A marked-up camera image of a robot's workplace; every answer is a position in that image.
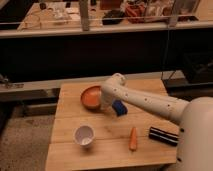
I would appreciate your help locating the orange ceramic bowl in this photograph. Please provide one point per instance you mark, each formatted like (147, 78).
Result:
(90, 98)

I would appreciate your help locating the white paper cup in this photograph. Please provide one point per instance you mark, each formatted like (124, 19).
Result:
(84, 136)

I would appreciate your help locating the black bag on bench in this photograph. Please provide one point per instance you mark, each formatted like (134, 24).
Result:
(112, 17)

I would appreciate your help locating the wooden table board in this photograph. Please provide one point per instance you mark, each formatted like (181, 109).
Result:
(110, 148)

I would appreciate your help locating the metal frame post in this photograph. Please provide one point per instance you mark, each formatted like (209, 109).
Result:
(83, 7)

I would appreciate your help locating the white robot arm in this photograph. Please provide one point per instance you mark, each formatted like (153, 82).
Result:
(194, 119)

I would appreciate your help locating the red orange tool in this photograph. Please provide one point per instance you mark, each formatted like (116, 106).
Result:
(135, 13)

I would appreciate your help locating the black striped eraser block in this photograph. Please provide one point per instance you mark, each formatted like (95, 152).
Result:
(163, 136)

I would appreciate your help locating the orange carrot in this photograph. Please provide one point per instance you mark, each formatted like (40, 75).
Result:
(133, 140)

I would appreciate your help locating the blue sponge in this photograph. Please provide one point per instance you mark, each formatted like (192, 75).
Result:
(119, 108)

